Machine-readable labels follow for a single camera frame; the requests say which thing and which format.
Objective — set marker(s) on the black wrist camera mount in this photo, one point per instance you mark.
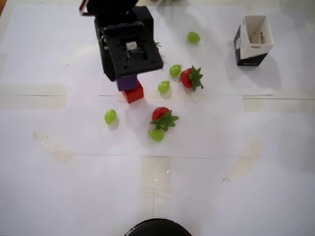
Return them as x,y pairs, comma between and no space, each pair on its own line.
147,61

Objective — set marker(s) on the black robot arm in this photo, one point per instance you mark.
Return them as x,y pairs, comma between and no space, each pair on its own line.
110,6

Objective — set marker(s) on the strawberry with curled stem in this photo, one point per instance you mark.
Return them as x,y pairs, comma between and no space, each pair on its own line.
160,113

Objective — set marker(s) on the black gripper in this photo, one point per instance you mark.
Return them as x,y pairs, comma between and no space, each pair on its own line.
108,71

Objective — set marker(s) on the white paper sheet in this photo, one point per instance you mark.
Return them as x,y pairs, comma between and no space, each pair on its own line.
221,73

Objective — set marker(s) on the purple cube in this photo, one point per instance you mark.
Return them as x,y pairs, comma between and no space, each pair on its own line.
126,83

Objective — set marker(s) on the strawberry with wide leaf crown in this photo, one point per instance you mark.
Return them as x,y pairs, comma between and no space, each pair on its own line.
186,77

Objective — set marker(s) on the black round dome object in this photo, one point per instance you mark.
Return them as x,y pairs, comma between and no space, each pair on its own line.
157,228

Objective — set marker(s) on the open black white carton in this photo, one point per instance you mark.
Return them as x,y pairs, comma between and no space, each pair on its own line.
251,59

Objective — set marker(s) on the green grape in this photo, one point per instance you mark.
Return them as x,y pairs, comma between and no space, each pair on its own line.
193,37
163,87
156,135
110,116
175,70

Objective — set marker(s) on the red cube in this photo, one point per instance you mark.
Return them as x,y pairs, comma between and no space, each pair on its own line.
134,96

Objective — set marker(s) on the strawberry with long stem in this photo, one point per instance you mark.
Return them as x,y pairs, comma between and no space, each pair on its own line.
158,50

